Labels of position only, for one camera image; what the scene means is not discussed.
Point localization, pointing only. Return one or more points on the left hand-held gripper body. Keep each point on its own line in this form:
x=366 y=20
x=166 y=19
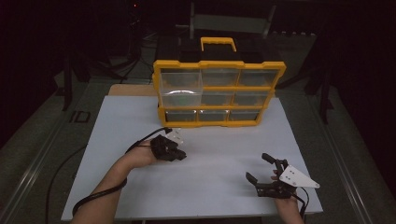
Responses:
x=163 y=144

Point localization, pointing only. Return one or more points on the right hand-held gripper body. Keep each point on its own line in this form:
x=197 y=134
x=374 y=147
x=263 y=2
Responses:
x=297 y=179

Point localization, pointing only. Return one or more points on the clear plastic drawer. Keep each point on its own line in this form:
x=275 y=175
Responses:
x=180 y=93

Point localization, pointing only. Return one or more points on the yellow drawer organizer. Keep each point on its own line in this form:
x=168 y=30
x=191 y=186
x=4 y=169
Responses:
x=218 y=107

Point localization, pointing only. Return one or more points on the person's left hand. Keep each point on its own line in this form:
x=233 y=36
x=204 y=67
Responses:
x=140 y=155

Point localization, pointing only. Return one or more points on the person's right hand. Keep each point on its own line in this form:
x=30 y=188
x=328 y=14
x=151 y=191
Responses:
x=286 y=206

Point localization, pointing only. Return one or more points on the black metal stand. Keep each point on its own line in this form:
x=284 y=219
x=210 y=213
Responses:
x=67 y=90
x=324 y=99

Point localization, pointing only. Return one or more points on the set of small clear bins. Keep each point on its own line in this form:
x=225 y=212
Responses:
x=219 y=77

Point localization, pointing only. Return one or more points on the black tripod stand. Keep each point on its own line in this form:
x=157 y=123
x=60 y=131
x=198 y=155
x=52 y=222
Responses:
x=136 y=37

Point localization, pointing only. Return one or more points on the aluminium floor rail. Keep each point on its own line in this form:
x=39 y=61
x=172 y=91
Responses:
x=31 y=168
x=342 y=174

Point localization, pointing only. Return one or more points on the grey metal frame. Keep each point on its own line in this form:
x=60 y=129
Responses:
x=230 y=23

